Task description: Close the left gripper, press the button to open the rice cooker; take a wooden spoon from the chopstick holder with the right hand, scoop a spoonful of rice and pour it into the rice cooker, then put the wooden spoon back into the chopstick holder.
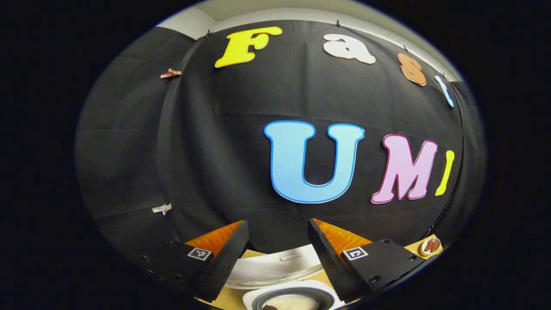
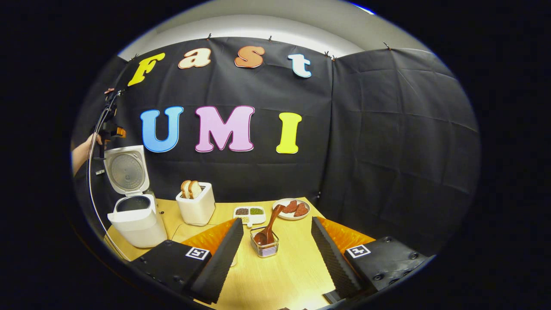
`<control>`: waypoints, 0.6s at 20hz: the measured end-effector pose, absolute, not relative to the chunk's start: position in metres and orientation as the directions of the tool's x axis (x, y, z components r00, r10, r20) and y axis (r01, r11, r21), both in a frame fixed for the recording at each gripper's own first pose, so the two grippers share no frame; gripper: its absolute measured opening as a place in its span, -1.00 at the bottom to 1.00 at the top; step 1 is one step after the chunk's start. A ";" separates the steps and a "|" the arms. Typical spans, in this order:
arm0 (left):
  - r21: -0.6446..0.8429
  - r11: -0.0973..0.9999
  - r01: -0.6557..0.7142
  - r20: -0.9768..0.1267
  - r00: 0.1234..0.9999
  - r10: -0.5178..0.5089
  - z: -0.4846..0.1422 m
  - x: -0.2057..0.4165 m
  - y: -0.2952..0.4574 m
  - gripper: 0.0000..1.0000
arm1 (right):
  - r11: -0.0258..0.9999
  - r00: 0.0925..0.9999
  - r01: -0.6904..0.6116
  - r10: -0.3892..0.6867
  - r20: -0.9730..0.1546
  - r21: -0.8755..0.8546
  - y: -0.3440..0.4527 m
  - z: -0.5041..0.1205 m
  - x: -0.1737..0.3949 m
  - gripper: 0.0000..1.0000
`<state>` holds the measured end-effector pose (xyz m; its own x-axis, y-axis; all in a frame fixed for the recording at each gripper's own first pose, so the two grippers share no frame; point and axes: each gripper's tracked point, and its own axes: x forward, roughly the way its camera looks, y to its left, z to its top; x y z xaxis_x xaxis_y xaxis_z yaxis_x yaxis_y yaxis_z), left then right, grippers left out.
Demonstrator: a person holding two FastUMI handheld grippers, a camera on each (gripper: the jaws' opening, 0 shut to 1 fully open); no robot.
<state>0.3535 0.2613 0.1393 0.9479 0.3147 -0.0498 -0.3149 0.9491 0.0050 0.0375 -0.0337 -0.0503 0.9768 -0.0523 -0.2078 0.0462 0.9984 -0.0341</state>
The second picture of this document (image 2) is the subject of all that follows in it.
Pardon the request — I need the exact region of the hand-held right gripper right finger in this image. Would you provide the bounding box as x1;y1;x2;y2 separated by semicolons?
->
311;217;431;303

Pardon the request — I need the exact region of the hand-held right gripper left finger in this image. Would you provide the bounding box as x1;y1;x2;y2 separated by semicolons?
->
129;218;244;304

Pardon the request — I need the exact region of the brown wooden spoon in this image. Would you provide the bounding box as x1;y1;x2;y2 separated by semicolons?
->
254;204;286;246

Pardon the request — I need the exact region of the white rice cooker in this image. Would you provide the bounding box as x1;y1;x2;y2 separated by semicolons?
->
104;145;168;248

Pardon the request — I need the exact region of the white toaster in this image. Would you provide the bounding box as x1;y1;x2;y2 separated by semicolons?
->
176;182;216;226

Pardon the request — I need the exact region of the white divided grain dish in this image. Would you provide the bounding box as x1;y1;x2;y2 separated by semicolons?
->
233;206;266;227

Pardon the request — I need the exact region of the white round plate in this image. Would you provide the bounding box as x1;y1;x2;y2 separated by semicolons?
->
272;198;311;221

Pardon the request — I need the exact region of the black backdrop cloth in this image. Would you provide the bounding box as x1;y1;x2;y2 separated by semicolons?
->
71;37;480;259

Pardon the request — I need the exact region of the ceiling light panel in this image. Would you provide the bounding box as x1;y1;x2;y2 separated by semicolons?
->
348;2;376;15

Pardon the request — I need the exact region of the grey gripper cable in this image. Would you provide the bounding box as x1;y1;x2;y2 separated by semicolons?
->
88;90;130;261

